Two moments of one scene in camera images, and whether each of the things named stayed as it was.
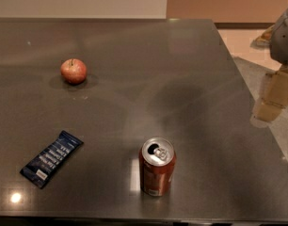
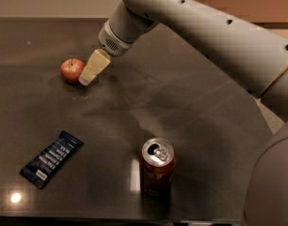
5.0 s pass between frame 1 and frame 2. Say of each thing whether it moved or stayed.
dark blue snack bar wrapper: stayed
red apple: stayed
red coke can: stayed
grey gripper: moved
